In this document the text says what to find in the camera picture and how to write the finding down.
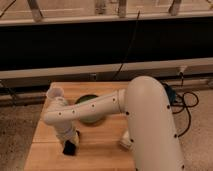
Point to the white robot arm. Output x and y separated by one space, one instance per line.
151 126

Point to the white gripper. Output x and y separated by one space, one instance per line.
70 138

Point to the blue power adapter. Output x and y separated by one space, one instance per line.
171 94

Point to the wooden table top board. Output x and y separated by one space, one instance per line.
99 148

